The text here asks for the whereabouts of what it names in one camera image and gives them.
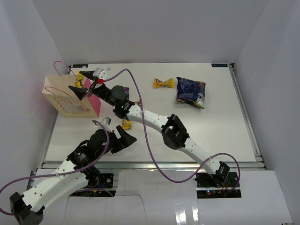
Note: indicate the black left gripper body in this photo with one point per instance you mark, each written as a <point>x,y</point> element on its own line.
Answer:
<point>114,144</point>

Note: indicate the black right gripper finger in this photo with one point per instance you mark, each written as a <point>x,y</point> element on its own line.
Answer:
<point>88,74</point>
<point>81,93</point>

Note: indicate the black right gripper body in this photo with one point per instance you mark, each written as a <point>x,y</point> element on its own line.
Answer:
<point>102,91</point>

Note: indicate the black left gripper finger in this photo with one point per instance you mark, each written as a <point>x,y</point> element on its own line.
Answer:
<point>126,140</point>
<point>121,133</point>

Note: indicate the beige and pink paper bag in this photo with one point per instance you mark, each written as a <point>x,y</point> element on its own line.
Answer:
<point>65,101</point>

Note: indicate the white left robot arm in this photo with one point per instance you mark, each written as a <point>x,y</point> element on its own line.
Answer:
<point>76,172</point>

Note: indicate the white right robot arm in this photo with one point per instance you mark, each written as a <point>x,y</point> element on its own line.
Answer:
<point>174,133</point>

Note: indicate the large dark blue snack bag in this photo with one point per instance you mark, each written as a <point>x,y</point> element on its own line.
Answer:
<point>191,92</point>

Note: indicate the blue label back left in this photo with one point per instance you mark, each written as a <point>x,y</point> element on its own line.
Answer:
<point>79,65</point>

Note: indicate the blue label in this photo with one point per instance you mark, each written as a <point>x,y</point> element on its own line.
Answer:
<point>79,65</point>
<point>219,65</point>

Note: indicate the purple M&M packet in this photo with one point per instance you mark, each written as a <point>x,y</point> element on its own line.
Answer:
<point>126,89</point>

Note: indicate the white cardboard front panel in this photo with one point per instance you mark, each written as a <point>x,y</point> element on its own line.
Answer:
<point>146,198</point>

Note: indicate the yellow M&M packet back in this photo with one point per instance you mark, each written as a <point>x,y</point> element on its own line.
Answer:
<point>168,83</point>

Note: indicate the blue label back right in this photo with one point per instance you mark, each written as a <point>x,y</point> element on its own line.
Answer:
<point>219,65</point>

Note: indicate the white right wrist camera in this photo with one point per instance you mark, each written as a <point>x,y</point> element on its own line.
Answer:
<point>99,76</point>

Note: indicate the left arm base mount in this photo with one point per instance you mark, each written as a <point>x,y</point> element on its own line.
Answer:
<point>102,189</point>

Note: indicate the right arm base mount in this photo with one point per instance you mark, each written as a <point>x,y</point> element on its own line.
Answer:
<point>209,189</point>

